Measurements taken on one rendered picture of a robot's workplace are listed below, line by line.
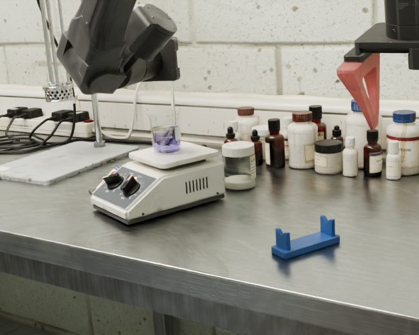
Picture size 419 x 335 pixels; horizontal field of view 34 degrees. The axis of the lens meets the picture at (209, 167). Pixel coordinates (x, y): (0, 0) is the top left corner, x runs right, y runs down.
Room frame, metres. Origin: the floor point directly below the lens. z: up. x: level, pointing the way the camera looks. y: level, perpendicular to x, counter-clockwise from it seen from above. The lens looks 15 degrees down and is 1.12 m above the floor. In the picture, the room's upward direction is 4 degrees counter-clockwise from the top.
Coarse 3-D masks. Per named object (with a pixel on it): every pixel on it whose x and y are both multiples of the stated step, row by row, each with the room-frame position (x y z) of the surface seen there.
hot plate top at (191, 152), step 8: (184, 144) 1.23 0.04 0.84; (192, 144) 1.22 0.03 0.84; (136, 152) 1.19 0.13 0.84; (144, 152) 1.19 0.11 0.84; (152, 152) 1.18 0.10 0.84; (184, 152) 1.17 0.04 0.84; (192, 152) 1.16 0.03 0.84; (200, 152) 1.16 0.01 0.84; (208, 152) 1.16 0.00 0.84; (216, 152) 1.16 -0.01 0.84; (136, 160) 1.17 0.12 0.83; (144, 160) 1.14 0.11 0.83; (152, 160) 1.13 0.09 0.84; (160, 160) 1.12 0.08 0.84; (168, 160) 1.12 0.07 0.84; (176, 160) 1.12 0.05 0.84; (184, 160) 1.12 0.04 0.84; (192, 160) 1.13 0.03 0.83
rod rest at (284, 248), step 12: (324, 216) 0.94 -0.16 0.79; (276, 228) 0.90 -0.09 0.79; (324, 228) 0.94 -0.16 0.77; (276, 240) 0.90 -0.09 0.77; (288, 240) 0.88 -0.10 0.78; (300, 240) 0.92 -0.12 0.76; (312, 240) 0.92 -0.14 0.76; (324, 240) 0.91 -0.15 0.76; (336, 240) 0.92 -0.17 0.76; (276, 252) 0.89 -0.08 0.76; (288, 252) 0.88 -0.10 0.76; (300, 252) 0.89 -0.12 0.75
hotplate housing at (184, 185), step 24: (144, 168) 1.15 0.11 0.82; (168, 168) 1.12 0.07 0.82; (192, 168) 1.13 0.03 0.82; (216, 168) 1.15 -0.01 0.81; (144, 192) 1.07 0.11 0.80; (168, 192) 1.09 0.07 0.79; (192, 192) 1.12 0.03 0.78; (216, 192) 1.15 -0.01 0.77; (120, 216) 1.06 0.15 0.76; (144, 216) 1.07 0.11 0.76
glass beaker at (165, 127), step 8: (152, 112) 1.19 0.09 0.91; (160, 112) 1.15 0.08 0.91; (168, 112) 1.15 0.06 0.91; (176, 112) 1.17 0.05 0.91; (152, 120) 1.16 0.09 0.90; (160, 120) 1.15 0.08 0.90; (168, 120) 1.15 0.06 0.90; (176, 120) 1.16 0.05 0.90; (152, 128) 1.17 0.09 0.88; (160, 128) 1.15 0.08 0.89; (168, 128) 1.15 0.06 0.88; (176, 128) 1.16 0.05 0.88; (152, 136) 1.17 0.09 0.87; (160, 136) 1.15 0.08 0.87; (168, 136) 1.15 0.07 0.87; (176, 136) 1.16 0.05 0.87; (152, 144) 1.17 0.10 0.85; (160, 144) 1.16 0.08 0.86; (168, 144) 1.15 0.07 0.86; (176, 144) 1.16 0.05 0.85; (160, 152) 1.16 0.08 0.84; (168, 152) 1.15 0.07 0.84; (176, 152) 1.16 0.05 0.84
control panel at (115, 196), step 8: (120, 168) 1.18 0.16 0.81; (136, 176) 1.13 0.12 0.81; (144, 176) 1.12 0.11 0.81; (104, 184) 1.16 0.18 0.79; (144, 184) 1.09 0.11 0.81; (96, 192) 1.15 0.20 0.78; (104, 192) 1.13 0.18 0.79; (112, 192) 1.12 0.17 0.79; (120, 192) 1.11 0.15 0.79; (136, 192) 1.08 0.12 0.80; (112, 200) 1.10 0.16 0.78; (120, 200) 1.08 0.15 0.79; (128, 200) 1.07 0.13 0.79
